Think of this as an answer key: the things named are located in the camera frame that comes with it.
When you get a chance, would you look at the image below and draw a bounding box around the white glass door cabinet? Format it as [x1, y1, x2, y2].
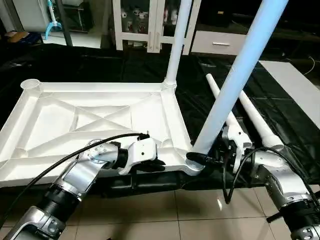
[112, 0, 202, 55]

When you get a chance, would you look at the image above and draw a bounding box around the white flat panel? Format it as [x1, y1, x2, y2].
[259, 60, 320, 127]

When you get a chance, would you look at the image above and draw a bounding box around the dark equipment rack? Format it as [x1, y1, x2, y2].
[69, 2, 94, 32]

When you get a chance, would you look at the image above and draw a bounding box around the brown wooden board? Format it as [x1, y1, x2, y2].
[0, 30, 32, 45]

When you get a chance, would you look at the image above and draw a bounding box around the white plastic table leg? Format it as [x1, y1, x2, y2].
[185, 0, 290, 174]
[237, 90, 285, 151]
[205, 73, 242, 132]
[163, 0, 194, 89]

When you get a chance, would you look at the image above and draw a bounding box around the grey metal pole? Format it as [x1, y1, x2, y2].
[55, 0, 74, 47]

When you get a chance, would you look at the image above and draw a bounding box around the white drawer unit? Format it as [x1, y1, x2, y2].
[191, 29, 246, 56]

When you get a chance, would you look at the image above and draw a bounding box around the light blue plastic item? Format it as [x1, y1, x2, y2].
[43, 0, 64, 41]

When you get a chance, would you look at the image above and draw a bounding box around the white plastic table top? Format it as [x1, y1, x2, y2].
[0, 78, 206, 189]

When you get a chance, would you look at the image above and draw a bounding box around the black work mat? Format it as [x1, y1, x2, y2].
[0, 42, 320, 193]

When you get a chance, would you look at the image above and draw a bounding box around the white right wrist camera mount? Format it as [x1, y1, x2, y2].
[221, 124, 254, 174]

